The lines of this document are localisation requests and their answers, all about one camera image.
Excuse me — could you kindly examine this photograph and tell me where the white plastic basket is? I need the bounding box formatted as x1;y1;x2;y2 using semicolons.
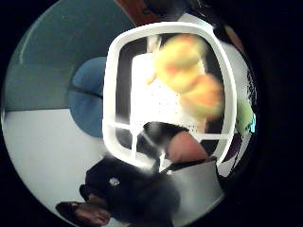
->
101;21;239;173

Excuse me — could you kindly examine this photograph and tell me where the yellow orange fruit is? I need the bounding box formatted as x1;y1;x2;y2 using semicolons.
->
153;33;207;94
180;74;225;122

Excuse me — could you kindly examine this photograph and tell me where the green soft toy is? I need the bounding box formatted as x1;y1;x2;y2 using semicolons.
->
236;98;256;137

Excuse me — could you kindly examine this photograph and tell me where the blue round chair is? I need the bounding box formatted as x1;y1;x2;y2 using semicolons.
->
66;56;108;139

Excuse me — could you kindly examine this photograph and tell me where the brown wooden door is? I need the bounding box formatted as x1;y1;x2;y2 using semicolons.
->
115;0;163;27

